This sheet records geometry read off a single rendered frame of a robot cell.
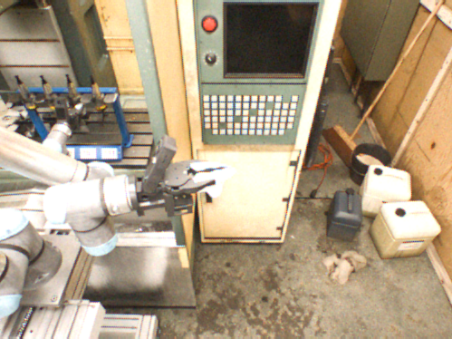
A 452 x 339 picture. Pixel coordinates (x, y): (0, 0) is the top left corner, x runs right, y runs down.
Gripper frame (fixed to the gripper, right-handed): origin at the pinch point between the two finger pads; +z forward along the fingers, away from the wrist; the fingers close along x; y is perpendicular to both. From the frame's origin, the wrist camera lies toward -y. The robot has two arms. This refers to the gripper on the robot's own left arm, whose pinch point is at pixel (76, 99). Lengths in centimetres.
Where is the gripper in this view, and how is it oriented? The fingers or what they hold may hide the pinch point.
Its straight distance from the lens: 169.1
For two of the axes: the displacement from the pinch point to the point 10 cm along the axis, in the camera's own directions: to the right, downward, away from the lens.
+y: -0.3, 6.9, 7.2
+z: 0.1, -7.2, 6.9
